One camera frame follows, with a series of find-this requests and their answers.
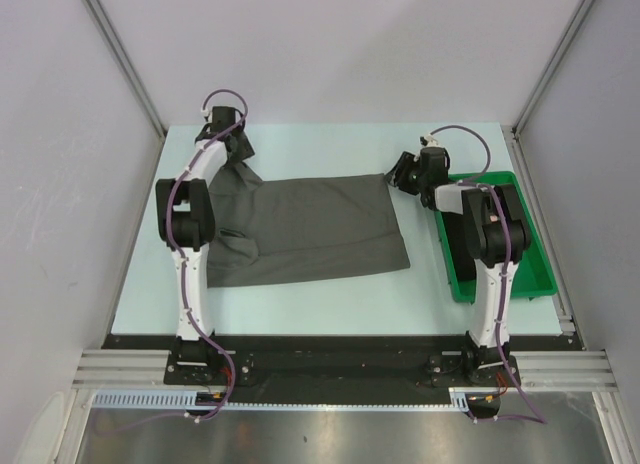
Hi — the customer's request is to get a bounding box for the grey t shirt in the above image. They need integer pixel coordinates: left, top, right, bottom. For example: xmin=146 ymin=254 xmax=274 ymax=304
xmin=206 ymin=164 xmax=410 ymax=288

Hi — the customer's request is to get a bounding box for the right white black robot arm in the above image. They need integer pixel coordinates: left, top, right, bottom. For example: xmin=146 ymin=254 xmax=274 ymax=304
xmin=386 ymin=146 xmax=532 ymax=385

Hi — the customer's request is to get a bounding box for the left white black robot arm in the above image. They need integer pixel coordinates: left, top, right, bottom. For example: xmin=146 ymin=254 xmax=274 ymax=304
xmin=155 ymin=106 xmax=253 ymax=386

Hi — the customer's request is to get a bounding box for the black rolled t shirt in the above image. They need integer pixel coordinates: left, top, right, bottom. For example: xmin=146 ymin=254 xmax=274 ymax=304
xmin=449 ymin=214 xmax=476 ymax=282

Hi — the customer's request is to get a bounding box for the green plastic tray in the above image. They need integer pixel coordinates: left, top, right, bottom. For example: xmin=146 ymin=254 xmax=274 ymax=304
xmin=435 ymin=171 xmax=558 ymax=303

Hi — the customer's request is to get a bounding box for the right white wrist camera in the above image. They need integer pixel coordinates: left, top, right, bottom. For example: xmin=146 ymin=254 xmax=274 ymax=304
xmin=420 ymin=134 xmax=441 ymax=147

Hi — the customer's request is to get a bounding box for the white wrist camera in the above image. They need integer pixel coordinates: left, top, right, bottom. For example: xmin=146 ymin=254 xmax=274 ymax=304
xmin=201 ymin=105 xmax=214 ymax=122
xmin=420 ymin=134 xmax=441 ymax=147

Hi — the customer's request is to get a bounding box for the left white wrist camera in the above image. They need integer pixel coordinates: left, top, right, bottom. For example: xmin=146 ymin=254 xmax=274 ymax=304
xmin=201 ymin=105 xmax=214 ymax=122

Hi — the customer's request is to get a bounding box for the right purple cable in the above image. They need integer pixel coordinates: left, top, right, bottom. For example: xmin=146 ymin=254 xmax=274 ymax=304
xmin=428 ymin=124 xmax=521 ymax=380

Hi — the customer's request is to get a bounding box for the purple cable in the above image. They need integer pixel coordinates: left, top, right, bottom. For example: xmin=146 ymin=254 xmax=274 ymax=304
xmin=428 ymin=124 xmax=521 ymax=380
xmin=167 ymin=88 xmax=251 ymax=380

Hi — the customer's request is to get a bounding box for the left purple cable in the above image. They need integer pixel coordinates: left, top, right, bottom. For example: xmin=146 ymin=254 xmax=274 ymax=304
xmin=167 ymin=88 xmax=251 ymax=380

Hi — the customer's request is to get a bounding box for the left aluminium corner post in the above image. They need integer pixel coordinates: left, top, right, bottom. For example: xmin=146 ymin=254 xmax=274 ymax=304
xmin=80 ymin=0 xmax=168 ymax=140

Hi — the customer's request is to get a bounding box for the aluminium corner post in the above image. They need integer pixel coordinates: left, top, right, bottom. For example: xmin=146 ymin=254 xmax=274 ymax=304
xmin=511 ymin=0 xmax=598 ymax=138
xmin=80 ymin=0 xmax=168 ymax=140

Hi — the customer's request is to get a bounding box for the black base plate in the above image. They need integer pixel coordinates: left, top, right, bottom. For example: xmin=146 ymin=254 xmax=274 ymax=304
xmin=103 ymin=335 xmax=576 ymax=406

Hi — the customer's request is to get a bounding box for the aluminium frame rail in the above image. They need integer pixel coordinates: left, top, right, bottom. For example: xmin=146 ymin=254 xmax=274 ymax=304
xmin=72 ymin=350 xmax=168 ymax=389

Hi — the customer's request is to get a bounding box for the right aluminium corner post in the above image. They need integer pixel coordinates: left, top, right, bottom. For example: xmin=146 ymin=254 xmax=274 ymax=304
xmin=511 ymin=0 xmax=598 ymax=138

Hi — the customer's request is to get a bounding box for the white slotted cable duct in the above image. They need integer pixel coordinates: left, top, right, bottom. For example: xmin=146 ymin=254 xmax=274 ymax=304
xmin=92 ymin=389 xmax=236 ymax=411

